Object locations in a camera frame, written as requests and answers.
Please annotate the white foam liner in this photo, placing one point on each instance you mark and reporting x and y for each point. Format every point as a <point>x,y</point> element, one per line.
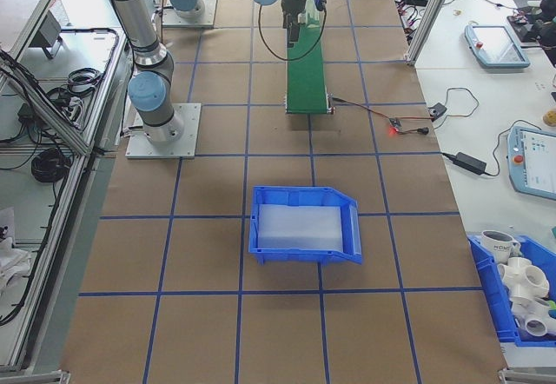
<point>299,227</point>

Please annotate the blue bin with foam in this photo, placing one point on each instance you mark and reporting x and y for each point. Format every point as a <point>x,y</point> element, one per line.
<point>299,256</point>

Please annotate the V-shaped aluminium frame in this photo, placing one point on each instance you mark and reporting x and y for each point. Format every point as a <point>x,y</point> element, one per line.
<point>69,138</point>

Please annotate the small black box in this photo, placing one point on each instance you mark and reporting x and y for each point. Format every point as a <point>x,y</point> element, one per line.
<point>26,112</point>

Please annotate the yellow ball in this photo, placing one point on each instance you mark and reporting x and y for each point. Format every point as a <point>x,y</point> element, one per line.
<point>550,118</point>

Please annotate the black power adapter brick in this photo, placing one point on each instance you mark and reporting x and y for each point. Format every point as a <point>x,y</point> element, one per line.
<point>471,162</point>

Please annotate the green plastic object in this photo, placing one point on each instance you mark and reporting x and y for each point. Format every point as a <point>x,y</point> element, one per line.
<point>552,310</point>

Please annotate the teach pendant lit screen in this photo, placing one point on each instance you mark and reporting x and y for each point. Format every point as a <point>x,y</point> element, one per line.
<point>536,162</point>

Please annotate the circuit board with red LED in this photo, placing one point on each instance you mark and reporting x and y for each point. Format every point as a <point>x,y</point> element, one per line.
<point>395,123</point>

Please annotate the white pipe tee fitting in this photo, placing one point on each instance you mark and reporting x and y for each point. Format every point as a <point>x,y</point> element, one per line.
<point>532,321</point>

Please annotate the teach pendant grey screen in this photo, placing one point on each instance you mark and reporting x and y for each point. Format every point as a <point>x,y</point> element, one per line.
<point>499,45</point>

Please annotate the aluminium corner profile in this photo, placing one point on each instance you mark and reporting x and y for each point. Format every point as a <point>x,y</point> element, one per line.
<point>35,377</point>
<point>527,377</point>

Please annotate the blue bin with fittings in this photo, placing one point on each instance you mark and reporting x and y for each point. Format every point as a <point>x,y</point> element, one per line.
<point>491,297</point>

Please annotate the grey metal box device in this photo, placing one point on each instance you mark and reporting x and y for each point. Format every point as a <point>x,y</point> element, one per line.
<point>45,32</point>

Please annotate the black mechanical device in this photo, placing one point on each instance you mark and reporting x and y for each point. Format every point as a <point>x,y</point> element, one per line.
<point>545,32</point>

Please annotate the aluminium profile post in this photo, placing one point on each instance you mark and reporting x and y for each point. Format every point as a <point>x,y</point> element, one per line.
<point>429,15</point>

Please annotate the small red circuit board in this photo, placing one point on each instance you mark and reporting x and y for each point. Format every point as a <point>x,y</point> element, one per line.
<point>517,19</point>

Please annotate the green belt conveyor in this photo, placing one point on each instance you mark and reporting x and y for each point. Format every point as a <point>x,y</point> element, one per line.
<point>306,84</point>

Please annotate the white square base plate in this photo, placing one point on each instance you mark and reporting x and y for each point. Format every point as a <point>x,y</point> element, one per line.
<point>210,15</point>
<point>191,145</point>

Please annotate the white crumpled cloth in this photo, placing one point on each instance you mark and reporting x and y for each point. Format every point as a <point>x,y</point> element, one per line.
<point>11,262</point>

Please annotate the black barrel connector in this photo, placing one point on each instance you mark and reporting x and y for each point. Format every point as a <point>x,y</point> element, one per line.
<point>422,130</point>

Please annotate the white pipe cross fitting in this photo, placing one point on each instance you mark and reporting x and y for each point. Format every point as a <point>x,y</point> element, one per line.
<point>519,273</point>

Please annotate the white mug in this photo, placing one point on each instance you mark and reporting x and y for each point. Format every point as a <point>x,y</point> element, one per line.
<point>495,247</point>

